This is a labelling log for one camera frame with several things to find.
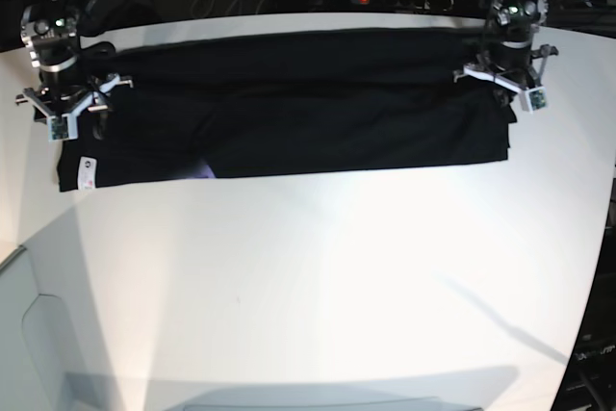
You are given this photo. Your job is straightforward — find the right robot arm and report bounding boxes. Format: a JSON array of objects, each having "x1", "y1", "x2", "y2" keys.
[{"x1": 15, "y1": 0, "x2": 133, "y2": 141}]

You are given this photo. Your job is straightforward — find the black T-shirt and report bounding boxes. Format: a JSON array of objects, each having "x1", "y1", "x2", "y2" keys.
[{"x1": 57, "y1": 29, "x2": 516, "y2": 193}]

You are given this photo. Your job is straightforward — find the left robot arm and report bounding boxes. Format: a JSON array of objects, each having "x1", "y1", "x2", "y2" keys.
[{"x1": 453, "y1": 0, "x2": 559, "y2": 113}]

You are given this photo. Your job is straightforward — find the white clothing label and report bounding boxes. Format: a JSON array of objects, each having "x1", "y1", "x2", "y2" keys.
[{"x1": 77, "y1": 157, "x2": 97, "y2": 191}]

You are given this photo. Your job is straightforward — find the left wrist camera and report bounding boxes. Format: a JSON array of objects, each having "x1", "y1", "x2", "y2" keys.
[{"x1": 519, "y1": 87, "x2": 548, "y2": 113}]

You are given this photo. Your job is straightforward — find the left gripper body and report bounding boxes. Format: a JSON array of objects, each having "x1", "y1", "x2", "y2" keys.
[{"x1": 453, "y1": 40, "x2": 559, "y2": 93}]

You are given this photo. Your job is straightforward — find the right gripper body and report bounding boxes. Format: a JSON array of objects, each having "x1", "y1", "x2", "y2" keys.
[{"x1": 14, "y1": 62, "x2": 134, "y2": 120}]

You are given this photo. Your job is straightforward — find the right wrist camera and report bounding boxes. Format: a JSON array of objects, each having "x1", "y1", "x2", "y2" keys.
[{"x1": 46, "y1": 114, "x2": 78, "y2": 141}]

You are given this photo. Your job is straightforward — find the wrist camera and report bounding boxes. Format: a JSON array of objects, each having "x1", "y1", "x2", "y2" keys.
[
  {"x1": 46, "y1": 114, "x2": 78, "y2": 141},
  {"x1": 519, "y1": 87, "x2": 548, "y2": 113}
]

